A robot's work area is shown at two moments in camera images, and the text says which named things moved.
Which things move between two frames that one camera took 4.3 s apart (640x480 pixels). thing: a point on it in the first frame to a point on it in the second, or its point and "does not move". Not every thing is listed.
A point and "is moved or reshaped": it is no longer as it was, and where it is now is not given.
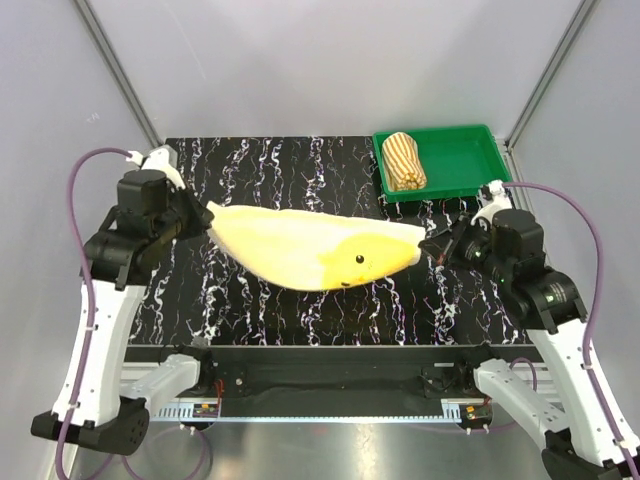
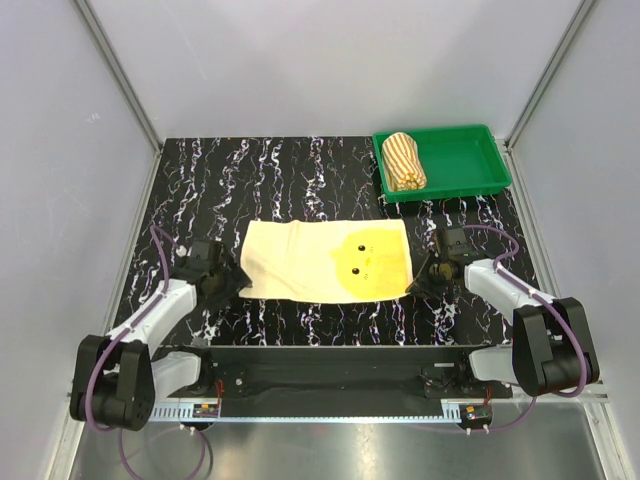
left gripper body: (186, 217) to (222, 292)
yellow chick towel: (304, 250) is moved or reshaped
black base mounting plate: (334, 375) does not move
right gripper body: (470, 248) to (436, 265)
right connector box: (473, 416) does not move
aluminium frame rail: (449, 411) does not move
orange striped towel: (403, 168) does not move
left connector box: (206, 410) does not move
